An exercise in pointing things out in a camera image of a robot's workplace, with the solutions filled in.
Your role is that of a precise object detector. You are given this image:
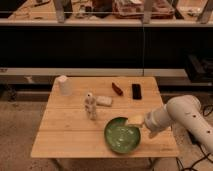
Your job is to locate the pink packaged item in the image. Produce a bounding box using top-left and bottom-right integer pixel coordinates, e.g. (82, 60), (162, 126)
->
(113, 0), (175, 19)

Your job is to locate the dark red object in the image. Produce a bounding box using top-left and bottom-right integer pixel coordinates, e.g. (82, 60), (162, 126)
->
(112, 82), (123, 96)

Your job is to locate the green ceramic bowl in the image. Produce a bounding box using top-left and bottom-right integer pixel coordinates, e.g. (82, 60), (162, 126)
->
(104, 117), (141, 154)

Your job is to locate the wooden table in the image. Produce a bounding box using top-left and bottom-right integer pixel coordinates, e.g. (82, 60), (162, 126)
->
(31, 77), (179, 160)

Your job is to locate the white cup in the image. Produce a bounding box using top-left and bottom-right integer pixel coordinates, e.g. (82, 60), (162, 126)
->
(57, 75), (71, 96)

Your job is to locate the black rectangular device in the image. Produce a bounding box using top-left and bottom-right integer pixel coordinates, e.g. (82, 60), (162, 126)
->
(132, 84), (142, 100)

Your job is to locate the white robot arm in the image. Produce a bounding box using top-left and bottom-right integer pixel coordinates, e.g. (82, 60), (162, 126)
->
(125, 95), (213, 154)

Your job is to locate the white figurine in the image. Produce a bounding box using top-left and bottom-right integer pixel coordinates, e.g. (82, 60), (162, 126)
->
(84, 92), (97, 120)

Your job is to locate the black floor cable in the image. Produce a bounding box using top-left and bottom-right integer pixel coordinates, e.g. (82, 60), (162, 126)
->
(175, 103), (213, 171)

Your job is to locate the beige sponge block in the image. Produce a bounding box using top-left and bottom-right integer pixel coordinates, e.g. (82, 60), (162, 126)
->
(96, 96), (113, 107)

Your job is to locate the black box on shelf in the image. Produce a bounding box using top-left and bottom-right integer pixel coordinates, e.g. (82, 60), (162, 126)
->
(185, 55), (213, 82)

